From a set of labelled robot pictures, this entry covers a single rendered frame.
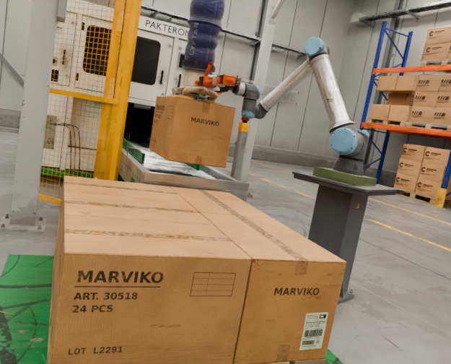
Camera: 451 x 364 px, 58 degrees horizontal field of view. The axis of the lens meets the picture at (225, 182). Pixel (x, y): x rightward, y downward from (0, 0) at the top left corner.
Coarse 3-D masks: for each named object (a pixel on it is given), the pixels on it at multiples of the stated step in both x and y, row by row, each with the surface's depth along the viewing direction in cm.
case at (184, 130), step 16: (160, 96) 293; (160, 112) 287; (176, 112) 252; (192, 112) 255; (208, 112) 259; (224, 112) 263; (160, 128) 282; (176, 128) 254; (192, 128) 257; (208, 128) 261; (224, 128) 265; (160, 144) 277; (176, 144) 256; (192, 144) 259; (208, 144) 263; (224, 144) 267; (176, 160) 258; (192, 160) 261; (208, 160) 265; (224, 160) 270
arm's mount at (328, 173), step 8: (320, 168) 250; (328, 168) 261; (320, 176) 250; (328, 176) 246; (336, 176) 242; (344, 176) 239; (352, 176) 236; (360, 176) 240; (352, 184) 236; (360, 184) 239; (368, 184) 247
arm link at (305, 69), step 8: (304, 64) 264; (296, 72) 267; (304, 72) 265; (288, 80) 270; (296, 80) 268; (280, 88) 273; (288, 88) 271; (272, 96) 276; (280, 96) 275; (264, 104) 279; (272, 104) 278; (264, 112) 282
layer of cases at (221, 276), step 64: (64, 192) 186; (128, 192) 209; (192, 192) 240; (64, 256) 116; (128, 256) 122; (192, 256) 130; (256, 256) 141; (320, 256) 154; (64, 320) 119; (128, 320) 126; (192, 320) 134; (256, 320) 144; (320, 320) 154
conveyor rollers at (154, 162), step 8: (144, 152) 409; (152, 152) 421; (144, 160) 347; (152, 160) 359; (160, 160) 363; (152, 168) 306; (160, 168) 317; (168, 168) 320; (176, 168) 331; (184, 168) 342; (192, 168) 346; (200, 176) 311; (208, 176) 314
